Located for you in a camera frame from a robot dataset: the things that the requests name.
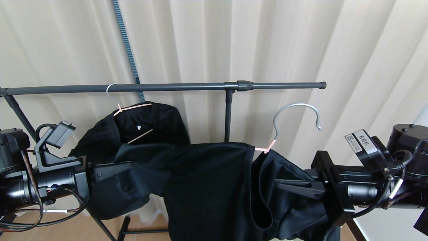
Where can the pink clothes hanger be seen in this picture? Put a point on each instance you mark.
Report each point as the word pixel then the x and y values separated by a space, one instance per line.
pixel 294 105
pixel 133 107

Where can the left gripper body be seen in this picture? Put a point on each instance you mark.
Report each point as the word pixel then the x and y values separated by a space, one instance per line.
pixel 50 184

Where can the black shorts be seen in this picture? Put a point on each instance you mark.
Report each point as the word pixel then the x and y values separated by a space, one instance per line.
pixel 160 127

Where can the black clothes rack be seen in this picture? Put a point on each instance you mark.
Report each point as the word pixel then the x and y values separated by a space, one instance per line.
pixel 167 87

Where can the beige curtain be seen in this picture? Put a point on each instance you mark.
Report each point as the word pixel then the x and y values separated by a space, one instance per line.
pixel 267 40

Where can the black garment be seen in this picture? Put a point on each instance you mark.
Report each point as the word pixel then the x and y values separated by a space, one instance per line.
pixel 207 187

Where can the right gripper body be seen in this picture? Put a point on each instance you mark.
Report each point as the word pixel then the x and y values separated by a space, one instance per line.
pixel 361 190

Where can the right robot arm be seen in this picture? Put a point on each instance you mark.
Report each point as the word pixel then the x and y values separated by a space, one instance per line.
pixel 411 140

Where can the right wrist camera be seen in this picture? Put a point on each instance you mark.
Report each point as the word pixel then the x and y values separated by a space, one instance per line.
pixel 367 147

